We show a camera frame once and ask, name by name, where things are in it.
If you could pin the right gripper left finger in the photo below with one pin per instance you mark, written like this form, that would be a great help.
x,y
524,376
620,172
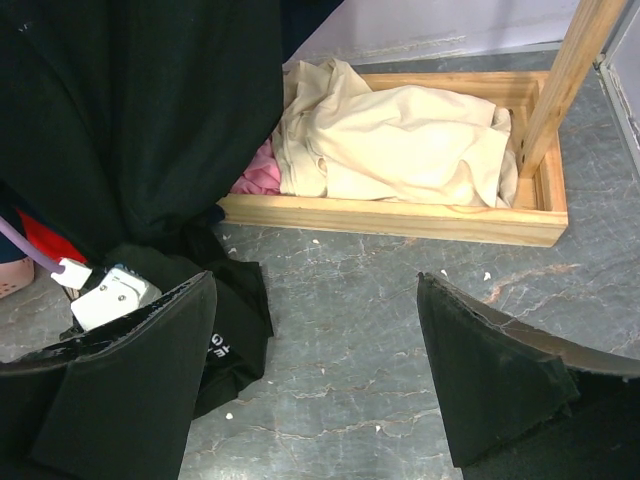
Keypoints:
x,y
112,403

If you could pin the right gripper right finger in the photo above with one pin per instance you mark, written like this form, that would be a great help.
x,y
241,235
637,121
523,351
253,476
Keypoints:
x,y
520,403

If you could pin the black t shirt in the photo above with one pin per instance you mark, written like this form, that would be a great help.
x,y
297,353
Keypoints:
x,y
140,120
237,349

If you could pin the red t shirt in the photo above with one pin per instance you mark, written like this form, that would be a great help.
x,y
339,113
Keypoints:
x,y
49,242

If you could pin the white plastic basket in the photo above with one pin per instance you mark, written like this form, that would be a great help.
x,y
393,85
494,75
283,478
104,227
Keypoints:
x,y
15,276

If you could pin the wooden clothes rack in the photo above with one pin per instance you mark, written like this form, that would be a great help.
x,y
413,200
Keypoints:
x,y
538,102

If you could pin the pink cloth in rack base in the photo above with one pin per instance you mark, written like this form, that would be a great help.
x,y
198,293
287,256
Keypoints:
x,y
262,176

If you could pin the beige cloth in rack base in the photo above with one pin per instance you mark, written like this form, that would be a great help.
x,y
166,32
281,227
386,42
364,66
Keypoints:
x,y
339,139

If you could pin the aluminium frame rail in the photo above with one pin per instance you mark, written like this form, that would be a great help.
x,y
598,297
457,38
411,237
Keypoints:
x,y
618,66

